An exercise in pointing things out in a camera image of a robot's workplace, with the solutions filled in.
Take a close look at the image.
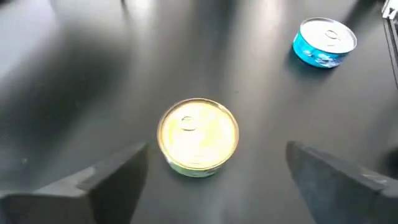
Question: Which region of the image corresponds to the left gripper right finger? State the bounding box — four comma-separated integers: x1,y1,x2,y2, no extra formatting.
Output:
285,140,398,224

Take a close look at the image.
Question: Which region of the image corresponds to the black table mat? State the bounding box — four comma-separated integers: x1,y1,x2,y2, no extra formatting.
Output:
0,0,398,224

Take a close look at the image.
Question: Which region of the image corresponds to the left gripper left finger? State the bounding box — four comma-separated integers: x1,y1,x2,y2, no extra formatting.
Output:
0,142,150,224

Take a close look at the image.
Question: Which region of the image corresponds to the green can gold lid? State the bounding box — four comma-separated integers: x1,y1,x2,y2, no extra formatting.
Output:
156,98,240,179

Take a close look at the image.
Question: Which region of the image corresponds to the teal chunk light tuna can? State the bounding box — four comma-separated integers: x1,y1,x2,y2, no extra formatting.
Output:
292,17,358,69

